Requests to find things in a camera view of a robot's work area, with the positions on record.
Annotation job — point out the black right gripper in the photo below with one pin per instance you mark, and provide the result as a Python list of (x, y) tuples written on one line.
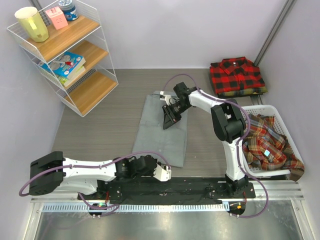
[(170, 118)]

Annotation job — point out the grey long sleeve shirt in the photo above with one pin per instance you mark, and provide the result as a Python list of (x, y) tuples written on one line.
[(150, 136)]

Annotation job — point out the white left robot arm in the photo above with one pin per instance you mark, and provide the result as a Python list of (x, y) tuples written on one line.
[(53, 172)]

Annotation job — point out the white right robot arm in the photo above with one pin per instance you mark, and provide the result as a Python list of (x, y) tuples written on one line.
[(228, 124)]

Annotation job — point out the red black plaid shirt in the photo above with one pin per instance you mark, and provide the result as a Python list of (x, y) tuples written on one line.
[(235, 74)]

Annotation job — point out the yellow green plaid shirt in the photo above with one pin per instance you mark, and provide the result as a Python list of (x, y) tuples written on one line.
[(243, 93)]

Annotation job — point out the orange plaid shirt in basket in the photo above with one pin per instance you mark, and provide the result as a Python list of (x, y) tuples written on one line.
[(268, 150)]

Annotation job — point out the green book under blue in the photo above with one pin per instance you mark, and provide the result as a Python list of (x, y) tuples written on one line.
[(66, 81)]

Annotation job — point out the white plastic laundry basket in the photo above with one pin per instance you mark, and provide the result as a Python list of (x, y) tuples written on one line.
[(280, 127)]

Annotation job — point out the blue lidded jar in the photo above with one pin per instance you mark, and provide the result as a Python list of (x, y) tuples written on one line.
[(69, 10)]

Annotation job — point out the pink cube box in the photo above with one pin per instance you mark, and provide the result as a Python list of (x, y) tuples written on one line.
[(57, 17)]

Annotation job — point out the yellow plastic pitcher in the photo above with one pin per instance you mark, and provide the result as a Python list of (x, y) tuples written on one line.
[(31, 21)]

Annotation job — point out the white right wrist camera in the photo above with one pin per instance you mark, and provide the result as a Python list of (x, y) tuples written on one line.
[(165, 97)]

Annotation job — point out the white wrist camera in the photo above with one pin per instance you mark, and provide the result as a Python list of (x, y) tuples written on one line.
[(162, 172), (165, 97)]

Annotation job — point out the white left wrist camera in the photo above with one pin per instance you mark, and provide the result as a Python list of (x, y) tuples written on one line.
[(162, 172)]

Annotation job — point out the white wire wooden shelf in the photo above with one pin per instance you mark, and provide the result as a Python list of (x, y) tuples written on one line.
[(83, 36)]

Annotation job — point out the white slotted cable duct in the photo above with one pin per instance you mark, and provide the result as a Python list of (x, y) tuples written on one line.
[(127, 208)]

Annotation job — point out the aluminium frame post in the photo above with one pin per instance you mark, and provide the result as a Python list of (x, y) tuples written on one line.
[(283, 14)]

